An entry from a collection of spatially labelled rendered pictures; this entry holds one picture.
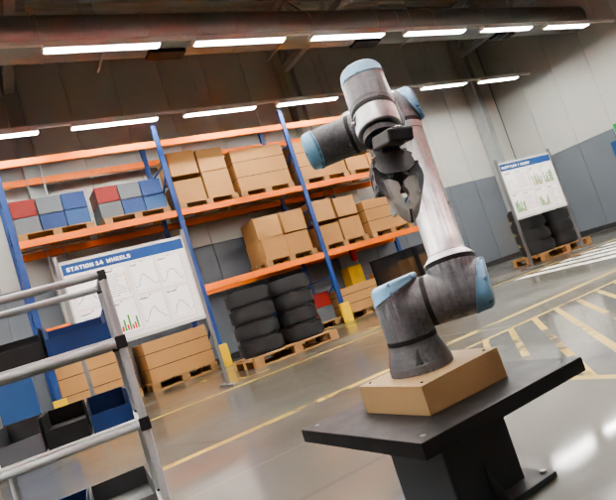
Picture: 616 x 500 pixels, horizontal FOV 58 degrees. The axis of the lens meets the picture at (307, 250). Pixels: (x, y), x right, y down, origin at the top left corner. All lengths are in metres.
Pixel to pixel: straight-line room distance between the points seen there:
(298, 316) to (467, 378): 6.70
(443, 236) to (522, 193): 8.78
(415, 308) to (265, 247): 9.47
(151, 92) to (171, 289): 6.82
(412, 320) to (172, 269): 5.33
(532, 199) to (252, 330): 5.47
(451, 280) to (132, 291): 5.33
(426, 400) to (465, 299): 0.30
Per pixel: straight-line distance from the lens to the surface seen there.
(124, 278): 6.63
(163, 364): 10.07
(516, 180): 10.41
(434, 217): 1.66
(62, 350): 2.10
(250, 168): 11.40
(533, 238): 11.54
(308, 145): 1.28
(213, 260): 11.83
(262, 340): 7.90
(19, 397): 6.23
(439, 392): 1.54
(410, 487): 1.79
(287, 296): 8.25
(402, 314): 1.62
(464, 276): 1.60
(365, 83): 1.15
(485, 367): 1.65
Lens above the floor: 0.68
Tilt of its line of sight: 5 degrees up
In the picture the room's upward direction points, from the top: 18 degrees counter-clockwise
